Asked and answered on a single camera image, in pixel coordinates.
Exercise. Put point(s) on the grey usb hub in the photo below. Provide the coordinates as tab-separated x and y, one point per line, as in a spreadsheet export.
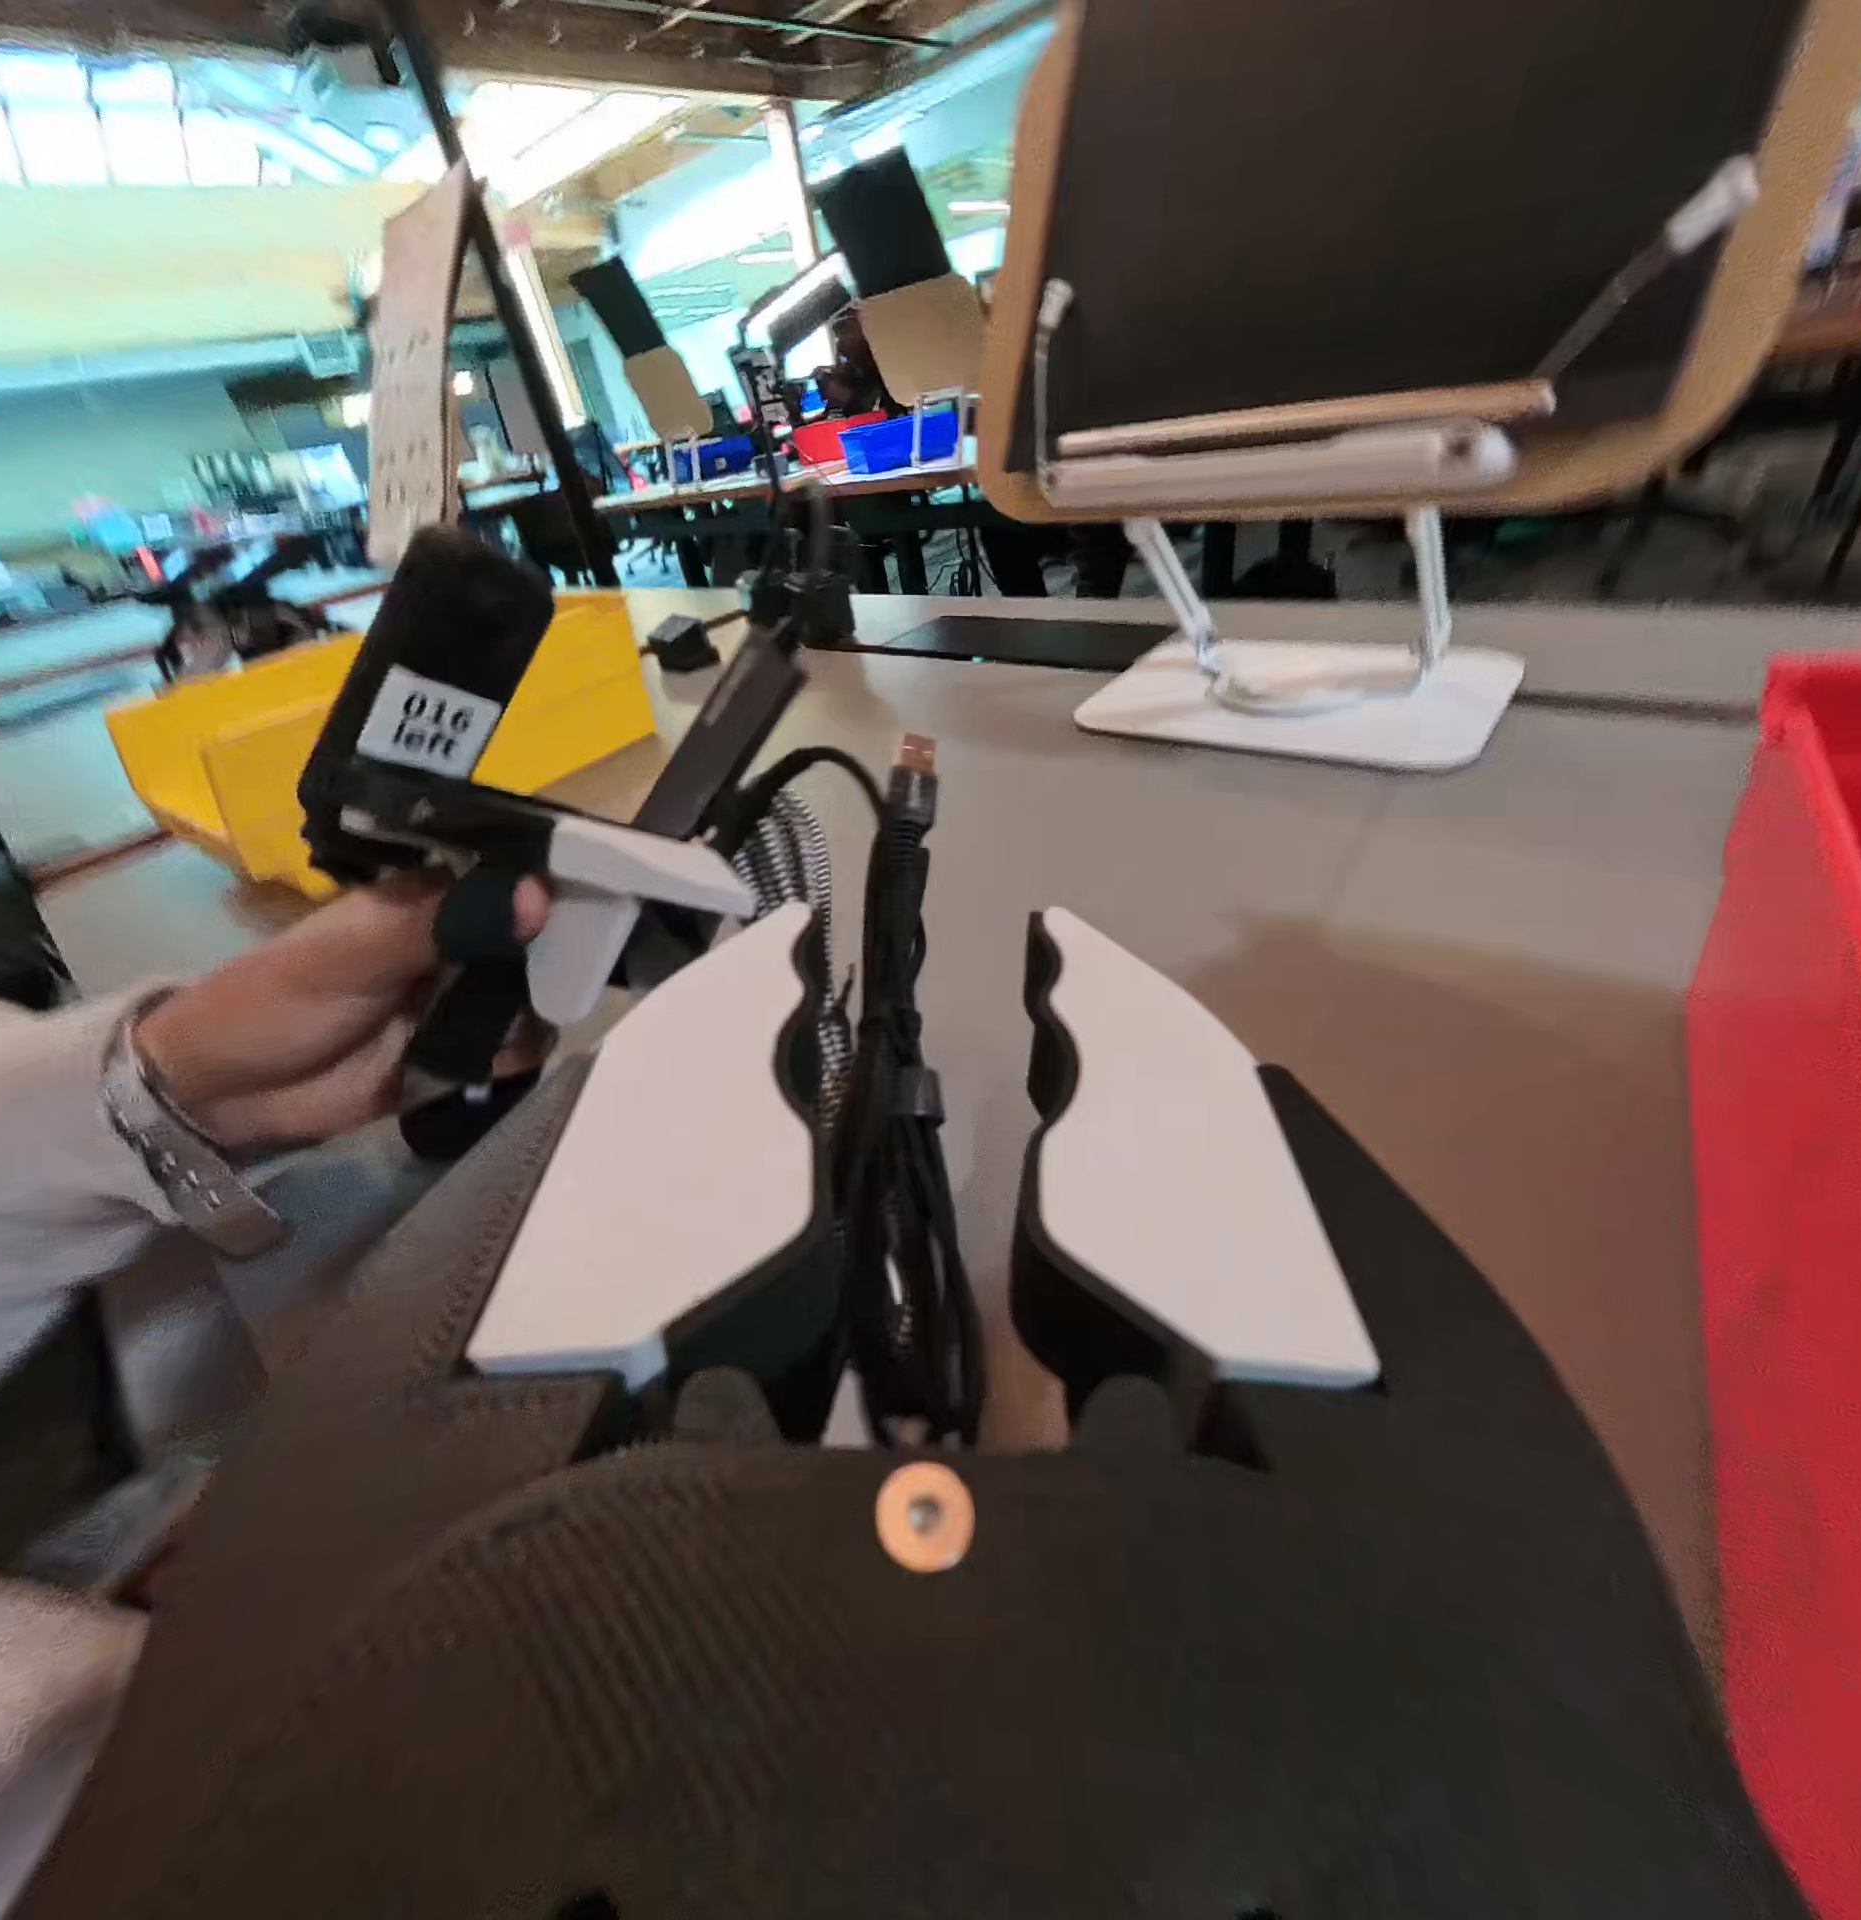
734	729

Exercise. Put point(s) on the person's left hand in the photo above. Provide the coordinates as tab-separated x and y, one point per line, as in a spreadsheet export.
300	1005

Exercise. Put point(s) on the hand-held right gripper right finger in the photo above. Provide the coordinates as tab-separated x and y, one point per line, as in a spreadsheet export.
1184	1186

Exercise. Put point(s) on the person's left forearm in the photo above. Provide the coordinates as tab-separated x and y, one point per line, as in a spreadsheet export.
44	1171

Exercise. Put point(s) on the blue storage bin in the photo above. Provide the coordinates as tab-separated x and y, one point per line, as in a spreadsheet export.
712	455
901	440

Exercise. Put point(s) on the printed sheet stand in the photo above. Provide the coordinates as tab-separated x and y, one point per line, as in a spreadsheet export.
411	375

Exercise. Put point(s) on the black post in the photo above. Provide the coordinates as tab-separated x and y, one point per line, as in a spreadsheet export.
509	300

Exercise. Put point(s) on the red storage bin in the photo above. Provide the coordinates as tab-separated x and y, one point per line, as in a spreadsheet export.
1799	1201

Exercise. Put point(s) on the black power adapter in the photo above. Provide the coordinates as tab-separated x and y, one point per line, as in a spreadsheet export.
822	600
681	643

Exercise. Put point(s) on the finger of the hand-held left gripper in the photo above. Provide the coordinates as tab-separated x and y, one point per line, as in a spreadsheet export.
644	863

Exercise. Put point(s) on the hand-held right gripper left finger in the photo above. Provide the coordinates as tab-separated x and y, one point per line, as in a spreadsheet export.
676	1186

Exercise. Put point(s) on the black board stand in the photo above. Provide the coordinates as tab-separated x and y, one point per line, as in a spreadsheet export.
637	337
901	256

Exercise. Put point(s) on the white base document stand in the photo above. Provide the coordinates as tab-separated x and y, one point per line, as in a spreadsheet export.
1320	691

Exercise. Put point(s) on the yellow storage bin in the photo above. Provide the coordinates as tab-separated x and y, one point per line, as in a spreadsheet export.
569	691

